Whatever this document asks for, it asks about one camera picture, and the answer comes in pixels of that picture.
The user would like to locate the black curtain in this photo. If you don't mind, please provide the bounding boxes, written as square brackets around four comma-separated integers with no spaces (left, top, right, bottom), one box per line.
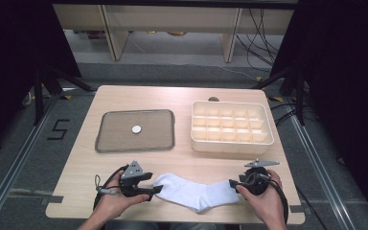
[0,0,82,161]
[269,0,368,221]

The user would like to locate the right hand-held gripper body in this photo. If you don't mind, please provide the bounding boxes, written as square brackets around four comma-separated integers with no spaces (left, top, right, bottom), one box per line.
[239,159,281,196]

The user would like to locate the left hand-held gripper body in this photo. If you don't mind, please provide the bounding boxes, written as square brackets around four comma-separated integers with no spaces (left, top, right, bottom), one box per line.
[118,160,144,197]

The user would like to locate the grey rectangular tray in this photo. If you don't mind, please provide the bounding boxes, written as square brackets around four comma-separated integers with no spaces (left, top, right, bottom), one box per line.
[94,108,176,153]

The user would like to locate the black metal stand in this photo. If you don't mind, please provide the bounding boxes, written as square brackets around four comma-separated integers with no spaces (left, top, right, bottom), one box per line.
[252,63,306,127]
[33,63,97,126]

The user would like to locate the white sock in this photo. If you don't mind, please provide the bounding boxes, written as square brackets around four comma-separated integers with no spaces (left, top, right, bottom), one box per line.
[152,172,242,214]

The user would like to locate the cream divided storage box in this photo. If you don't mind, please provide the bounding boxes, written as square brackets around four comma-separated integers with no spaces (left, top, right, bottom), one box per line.
[190,100,275,156]

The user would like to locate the black floor cables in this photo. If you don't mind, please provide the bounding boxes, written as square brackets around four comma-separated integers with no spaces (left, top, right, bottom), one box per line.
[269,102,301,127]

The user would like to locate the light wooden desk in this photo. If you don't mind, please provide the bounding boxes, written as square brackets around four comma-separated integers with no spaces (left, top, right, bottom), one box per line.
[52,3,295,63]

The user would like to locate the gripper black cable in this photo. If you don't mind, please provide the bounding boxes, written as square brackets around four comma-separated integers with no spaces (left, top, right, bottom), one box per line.
[255,172,290,224]
[92,164,130,212]

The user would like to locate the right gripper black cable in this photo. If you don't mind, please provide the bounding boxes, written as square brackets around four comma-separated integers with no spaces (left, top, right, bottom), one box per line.
[255,172,290,224]

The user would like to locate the aluminium floor rail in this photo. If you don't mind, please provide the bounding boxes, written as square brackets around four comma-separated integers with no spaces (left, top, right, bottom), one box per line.
[0,94,60,230]
[288,108,356,230]

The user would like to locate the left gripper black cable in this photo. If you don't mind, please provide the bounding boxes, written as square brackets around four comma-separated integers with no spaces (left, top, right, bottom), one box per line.
[92,164,130,212]

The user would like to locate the person's right hand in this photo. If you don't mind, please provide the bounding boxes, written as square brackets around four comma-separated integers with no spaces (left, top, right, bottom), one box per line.
[236,170,287,226]

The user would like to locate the person's left hand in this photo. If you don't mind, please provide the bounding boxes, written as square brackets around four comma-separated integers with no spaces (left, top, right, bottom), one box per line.
[94,172,151,221]

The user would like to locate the bundle of black cables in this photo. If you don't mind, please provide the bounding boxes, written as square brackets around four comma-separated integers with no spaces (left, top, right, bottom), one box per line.
[236,8,286,73]

